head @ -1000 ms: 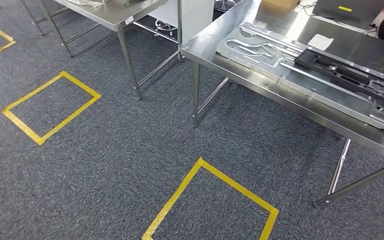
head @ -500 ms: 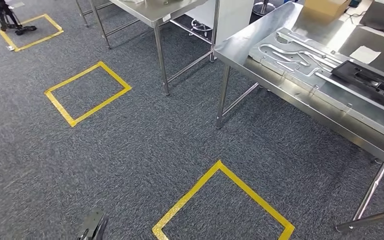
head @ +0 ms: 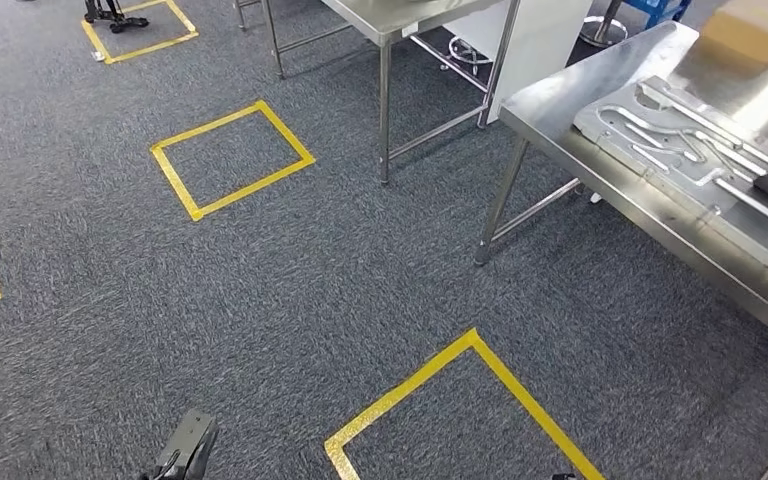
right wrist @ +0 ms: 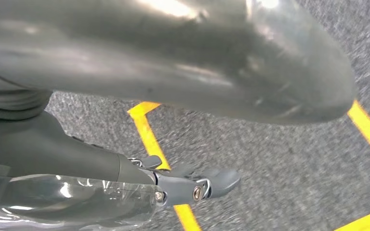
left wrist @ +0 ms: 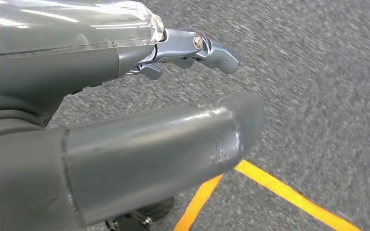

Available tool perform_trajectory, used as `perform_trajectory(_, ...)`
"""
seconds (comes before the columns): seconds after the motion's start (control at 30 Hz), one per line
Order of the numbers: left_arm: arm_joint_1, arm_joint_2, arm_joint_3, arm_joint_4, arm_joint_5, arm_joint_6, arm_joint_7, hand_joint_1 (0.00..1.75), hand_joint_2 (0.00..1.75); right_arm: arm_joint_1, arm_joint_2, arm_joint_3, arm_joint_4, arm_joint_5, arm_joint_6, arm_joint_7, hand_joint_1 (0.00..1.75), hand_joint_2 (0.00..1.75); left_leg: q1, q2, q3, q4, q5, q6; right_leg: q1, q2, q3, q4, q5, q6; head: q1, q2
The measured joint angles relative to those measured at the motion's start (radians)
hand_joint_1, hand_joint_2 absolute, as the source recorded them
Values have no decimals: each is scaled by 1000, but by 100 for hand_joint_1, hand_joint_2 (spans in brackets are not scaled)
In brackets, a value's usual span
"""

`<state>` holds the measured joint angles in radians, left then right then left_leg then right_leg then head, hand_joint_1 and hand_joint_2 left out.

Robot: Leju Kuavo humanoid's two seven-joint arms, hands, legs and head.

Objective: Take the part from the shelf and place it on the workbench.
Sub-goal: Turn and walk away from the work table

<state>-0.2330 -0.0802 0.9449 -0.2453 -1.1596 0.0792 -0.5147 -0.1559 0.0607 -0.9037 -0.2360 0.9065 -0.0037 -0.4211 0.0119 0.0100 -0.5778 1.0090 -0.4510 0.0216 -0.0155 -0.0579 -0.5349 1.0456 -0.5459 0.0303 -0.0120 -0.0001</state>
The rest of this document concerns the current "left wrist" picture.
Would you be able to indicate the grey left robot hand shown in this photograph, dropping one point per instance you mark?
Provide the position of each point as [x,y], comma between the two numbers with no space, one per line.
[140,159]

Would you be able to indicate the yellow tape floor square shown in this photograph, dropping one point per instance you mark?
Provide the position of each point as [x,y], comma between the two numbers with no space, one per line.
[268,183]

